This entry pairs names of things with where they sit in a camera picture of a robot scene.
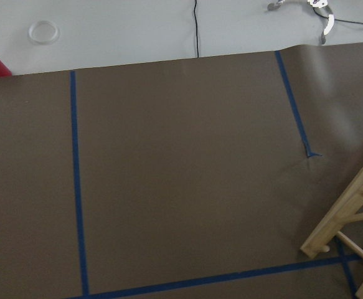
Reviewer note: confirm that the wooden dish rack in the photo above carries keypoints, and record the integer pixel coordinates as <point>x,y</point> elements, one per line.
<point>343,212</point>

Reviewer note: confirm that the pink stick with white stand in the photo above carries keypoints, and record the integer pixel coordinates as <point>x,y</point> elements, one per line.
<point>320,8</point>

